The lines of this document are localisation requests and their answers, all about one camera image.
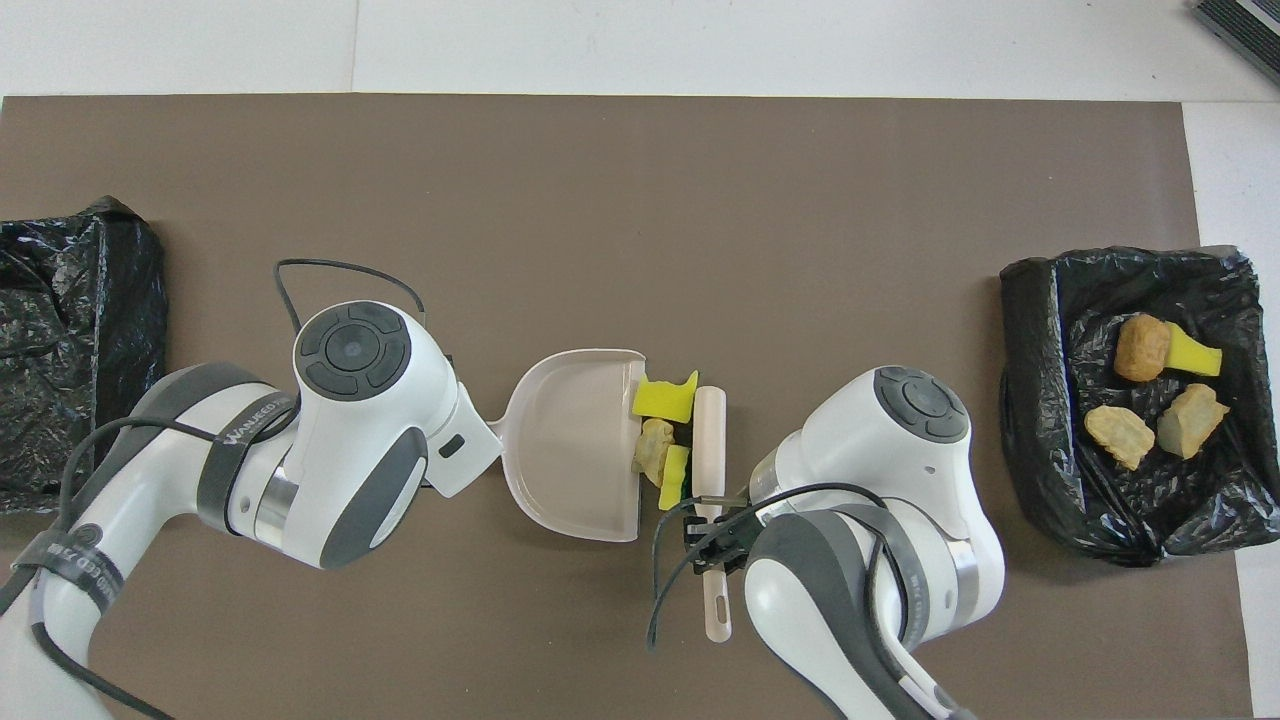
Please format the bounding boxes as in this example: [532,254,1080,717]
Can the orange ridged croissant piece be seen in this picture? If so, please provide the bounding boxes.
[1085,404,1157,471]

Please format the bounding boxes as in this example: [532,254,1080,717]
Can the notched yellow sponge piece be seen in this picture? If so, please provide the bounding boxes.
[632,370,699,424]

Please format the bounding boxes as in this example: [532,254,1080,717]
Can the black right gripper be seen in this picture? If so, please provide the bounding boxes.
[682,500,771,576]

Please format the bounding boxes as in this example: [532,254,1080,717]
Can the grey ribbed device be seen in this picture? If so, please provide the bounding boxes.
[1192,0,1280,86]

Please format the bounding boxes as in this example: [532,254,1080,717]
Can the yellow sponge wedge green backing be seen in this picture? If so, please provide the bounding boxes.
[657,445,692,511]

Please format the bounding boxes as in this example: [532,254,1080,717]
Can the brown potato-shaped bread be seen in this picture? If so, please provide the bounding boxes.
[1114,314,1172,383]

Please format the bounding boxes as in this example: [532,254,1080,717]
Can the beige hand brush black bristles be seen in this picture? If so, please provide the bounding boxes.
[692,386,734,643]

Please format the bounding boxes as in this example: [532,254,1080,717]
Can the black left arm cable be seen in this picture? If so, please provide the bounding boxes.
[0,258,456,720]

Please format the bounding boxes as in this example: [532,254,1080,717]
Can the beige plastic dustpan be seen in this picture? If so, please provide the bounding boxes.
[500,348,648,544]

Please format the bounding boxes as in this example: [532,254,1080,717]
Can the plain yellow sponge wedge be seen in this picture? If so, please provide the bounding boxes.
[1163,321,1224,378]

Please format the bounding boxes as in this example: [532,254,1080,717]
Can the brown paper table mat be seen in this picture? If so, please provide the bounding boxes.
[0,95,1253,720]

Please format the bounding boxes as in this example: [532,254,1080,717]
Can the bin with black bag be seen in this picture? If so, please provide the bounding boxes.
[0,195,169,516]
[998,245,1280,568]

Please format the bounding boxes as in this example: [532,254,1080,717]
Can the beige paper scrap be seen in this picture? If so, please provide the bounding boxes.
[633,418,677,489]

